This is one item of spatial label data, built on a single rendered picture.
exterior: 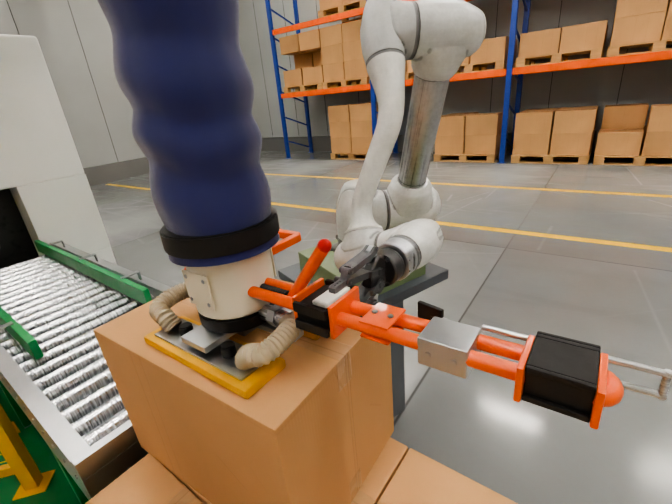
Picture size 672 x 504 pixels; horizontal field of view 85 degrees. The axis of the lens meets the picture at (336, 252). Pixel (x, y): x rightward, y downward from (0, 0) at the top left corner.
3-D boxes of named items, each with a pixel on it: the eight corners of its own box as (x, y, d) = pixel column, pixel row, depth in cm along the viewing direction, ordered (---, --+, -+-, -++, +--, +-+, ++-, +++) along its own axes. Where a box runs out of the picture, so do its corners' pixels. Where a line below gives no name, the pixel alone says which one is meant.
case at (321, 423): (140, 447, 104) (92, 329, 89) (244, 363, 134) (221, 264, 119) (306, 580, 72) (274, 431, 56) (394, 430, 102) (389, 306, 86)
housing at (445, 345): (415, 364, 52) (415, 338, 50) (434, 339, 57) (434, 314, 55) (465, 381, 48) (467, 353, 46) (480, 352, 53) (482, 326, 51)
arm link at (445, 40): (376, 211, 153) (426, 206, 155) (385, 239, 142) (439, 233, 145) (401, -9, 95) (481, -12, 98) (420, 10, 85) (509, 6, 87)
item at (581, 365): (512, 401, 44) (516, 367, 42) (525, 365, 49) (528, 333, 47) (597, 431, 39) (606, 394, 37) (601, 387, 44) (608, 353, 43)
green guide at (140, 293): (38, 251, 270) (33, 240, 267) (54, 246, 278) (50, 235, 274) (147, 306, 178) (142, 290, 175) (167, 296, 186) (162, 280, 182)
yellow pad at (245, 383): (145, 343, 82) (138, 324, 80) (184, 321, 89) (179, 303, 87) (247, 401, 62) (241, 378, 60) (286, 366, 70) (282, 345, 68)
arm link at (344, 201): (334, 230, 151) (331, 178, 142) (377, 226, 153) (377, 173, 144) (340, 246, 136) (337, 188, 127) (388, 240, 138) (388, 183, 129)
